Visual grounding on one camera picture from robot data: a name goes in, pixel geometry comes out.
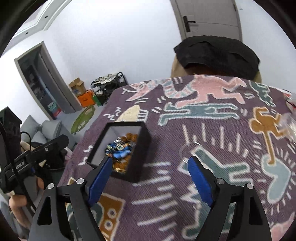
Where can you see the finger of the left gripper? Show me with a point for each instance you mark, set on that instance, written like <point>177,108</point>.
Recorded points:
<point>52,150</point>

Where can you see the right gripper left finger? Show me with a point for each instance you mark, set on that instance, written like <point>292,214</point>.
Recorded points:
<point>50,221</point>

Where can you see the black open jewelry box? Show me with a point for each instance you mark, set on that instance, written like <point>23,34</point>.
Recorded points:
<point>126,145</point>

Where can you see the person's left hand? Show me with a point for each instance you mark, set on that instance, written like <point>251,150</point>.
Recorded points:
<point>16,203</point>

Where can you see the grey sofa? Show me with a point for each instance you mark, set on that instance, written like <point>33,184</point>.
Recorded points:
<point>34,135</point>

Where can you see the green leaf floor mat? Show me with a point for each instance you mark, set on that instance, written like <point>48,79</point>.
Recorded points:
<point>83,119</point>

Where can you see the orange paper bag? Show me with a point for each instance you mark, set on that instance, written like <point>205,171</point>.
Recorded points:
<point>86,99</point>

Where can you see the grey open closet doorway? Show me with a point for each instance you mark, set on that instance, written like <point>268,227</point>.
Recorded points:
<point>45,84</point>

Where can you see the brown cardboard box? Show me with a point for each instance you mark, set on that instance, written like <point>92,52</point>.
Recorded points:
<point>77,87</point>

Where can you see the black shoe rack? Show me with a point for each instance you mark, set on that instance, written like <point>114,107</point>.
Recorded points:
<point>103,86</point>

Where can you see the purple patterned woven blanket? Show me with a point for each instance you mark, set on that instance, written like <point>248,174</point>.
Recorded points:
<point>230,124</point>

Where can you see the clear plastic bag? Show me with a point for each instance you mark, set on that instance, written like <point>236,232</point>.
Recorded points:
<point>287,125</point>

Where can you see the grey room door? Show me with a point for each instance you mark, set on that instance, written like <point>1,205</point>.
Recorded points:
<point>213,18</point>

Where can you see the black door handle lock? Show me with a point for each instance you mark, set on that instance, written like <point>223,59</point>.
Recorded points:
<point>186,24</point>

